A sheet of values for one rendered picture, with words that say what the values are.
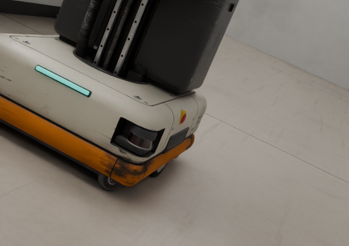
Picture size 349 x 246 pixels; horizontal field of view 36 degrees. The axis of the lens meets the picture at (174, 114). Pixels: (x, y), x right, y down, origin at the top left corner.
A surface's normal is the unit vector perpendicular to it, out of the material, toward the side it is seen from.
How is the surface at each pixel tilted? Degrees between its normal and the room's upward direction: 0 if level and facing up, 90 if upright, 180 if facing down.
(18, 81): 90
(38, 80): 90
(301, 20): 90
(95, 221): 0
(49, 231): 0
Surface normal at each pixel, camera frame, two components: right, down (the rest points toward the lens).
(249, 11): -0.28, 0.12
